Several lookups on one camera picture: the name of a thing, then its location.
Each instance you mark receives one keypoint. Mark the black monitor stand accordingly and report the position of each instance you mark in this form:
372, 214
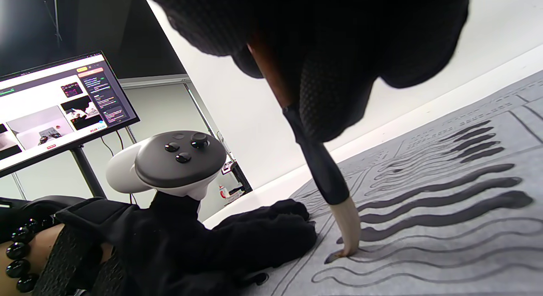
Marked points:
87, 171

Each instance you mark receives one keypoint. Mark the white backdrop board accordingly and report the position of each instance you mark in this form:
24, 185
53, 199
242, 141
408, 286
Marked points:
254, 118

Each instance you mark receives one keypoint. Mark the grey and white controller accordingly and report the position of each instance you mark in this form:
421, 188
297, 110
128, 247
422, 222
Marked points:
178, 160

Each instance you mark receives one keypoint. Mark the person's left forearm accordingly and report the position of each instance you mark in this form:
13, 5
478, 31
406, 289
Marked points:
40, 247

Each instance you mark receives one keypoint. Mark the grey water writing practice cloth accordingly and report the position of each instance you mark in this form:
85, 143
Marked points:
466, 262

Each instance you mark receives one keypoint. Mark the person's right hand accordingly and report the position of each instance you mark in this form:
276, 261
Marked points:
331, 41

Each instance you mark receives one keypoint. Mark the dark monitor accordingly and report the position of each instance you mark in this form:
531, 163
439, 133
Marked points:
51, 101

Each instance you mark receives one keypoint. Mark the white and red bottle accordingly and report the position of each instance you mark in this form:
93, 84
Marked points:
223, 192

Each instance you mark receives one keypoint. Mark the small framed sign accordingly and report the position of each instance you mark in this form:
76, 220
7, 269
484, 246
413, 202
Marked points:
228, 167

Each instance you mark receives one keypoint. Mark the person's left hand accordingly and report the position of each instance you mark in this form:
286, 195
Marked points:
203, 245

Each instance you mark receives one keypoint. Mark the brown Chinese brush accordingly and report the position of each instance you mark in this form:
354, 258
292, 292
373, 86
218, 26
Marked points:
322, 168

